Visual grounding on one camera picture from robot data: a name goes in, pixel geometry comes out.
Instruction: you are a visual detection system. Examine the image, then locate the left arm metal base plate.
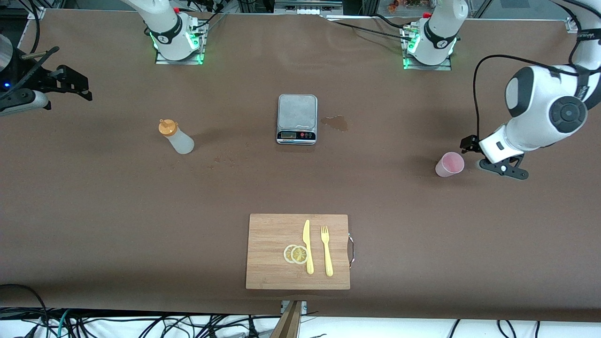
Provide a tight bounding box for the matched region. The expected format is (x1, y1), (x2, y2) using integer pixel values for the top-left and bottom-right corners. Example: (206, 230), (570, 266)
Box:
(403, 23), (452, 71)

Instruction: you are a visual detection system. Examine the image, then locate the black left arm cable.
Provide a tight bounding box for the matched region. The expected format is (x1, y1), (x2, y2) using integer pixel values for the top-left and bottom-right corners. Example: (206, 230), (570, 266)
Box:
(473, 54), (585, 141)

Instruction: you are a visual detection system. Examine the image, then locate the teal floor cable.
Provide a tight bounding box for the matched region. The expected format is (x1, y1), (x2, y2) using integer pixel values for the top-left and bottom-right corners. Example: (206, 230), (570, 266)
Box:
(55, 309), (71, 338)

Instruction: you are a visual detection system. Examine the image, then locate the black base power cable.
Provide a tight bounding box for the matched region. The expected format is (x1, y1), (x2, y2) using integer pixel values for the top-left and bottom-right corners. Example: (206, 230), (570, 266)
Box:
(190, 0), (228, 38)
(324, 14), (416, 43)

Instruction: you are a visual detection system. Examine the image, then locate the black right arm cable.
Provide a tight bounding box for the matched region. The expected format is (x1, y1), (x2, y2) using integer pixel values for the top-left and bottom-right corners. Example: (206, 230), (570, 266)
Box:
(0, 0), (62, 100)

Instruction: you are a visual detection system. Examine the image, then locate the bamboo cutting board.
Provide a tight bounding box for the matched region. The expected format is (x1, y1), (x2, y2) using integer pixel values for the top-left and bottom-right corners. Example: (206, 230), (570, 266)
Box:
(246, 214), (355, 290)

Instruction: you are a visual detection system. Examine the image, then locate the black looped floor cable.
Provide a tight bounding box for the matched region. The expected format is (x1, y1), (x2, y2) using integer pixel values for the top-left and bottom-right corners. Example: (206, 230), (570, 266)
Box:
(0, 284), (48, 338)

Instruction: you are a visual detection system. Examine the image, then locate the yellow plastic knife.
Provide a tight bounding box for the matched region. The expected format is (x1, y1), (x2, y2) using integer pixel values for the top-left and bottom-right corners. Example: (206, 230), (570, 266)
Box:
(303, 219), (314, 275)

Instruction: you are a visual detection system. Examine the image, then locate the translucent orange-capped sauce bottle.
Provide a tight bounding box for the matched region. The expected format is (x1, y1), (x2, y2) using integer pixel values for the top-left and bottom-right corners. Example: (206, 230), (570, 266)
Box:
(158, 119), (195, 155)

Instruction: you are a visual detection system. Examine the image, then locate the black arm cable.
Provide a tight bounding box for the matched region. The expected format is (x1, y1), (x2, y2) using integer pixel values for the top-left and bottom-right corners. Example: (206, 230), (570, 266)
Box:
(0, 0), (62, 100)
(473, 54), (585, 141)

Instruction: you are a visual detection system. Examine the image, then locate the wooden post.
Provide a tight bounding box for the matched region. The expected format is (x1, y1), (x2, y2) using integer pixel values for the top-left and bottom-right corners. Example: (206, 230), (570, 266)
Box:
(270, 300), (303, 338)

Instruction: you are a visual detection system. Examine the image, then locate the yellow plastic fork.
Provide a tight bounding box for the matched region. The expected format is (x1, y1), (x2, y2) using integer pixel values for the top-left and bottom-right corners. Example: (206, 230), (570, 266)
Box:
(321, 225), (334, 277)

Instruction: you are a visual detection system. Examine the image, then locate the white power strip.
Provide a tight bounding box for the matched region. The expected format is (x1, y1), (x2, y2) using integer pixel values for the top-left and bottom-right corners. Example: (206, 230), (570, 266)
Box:
(275, 0), (343, 15)

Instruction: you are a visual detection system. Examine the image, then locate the silver digital kitchen scale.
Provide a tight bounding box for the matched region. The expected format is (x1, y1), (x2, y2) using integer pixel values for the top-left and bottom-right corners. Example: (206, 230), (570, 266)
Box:
(276, 94), (318, 146)

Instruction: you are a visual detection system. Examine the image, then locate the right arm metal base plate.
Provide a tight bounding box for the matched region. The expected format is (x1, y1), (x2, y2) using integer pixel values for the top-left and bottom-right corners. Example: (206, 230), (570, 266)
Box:
(155, 19), (206, 65)

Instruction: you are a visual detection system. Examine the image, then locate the pink plastic cup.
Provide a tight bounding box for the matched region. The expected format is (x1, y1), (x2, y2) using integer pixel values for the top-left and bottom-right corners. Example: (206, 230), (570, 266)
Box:
(435, 152), (465, 178)

